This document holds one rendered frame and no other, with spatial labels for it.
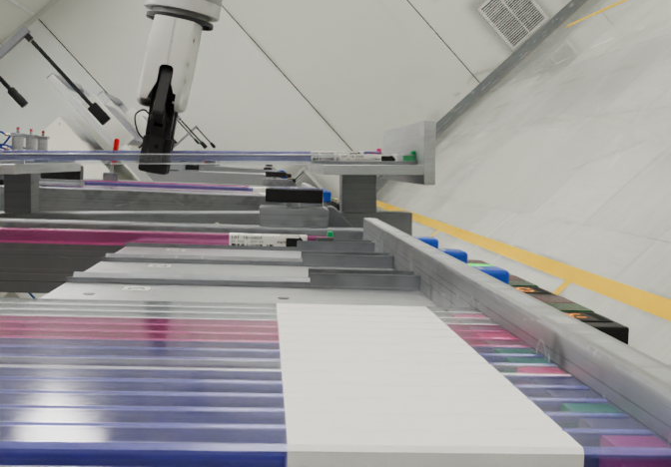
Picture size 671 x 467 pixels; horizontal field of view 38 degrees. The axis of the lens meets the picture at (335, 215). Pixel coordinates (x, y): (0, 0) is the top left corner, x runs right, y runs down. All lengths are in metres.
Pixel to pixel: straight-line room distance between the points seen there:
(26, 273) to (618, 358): 0.67
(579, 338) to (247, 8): 8.10
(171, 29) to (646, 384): 0.89
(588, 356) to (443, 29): 8.21
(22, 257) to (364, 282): 0.41
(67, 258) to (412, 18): 7.66
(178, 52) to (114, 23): 7.35
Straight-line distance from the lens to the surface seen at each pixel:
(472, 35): 8.50
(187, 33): 1.08
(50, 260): 0.86
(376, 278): 0.53
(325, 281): 0.53
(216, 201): 1.61
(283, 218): 0.84
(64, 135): 5.26
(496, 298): 0.36
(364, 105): 8.30
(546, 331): 0.30
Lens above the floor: 0.83
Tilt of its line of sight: 5 degrees down
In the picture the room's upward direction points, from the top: 42 degrees counter-clockwise
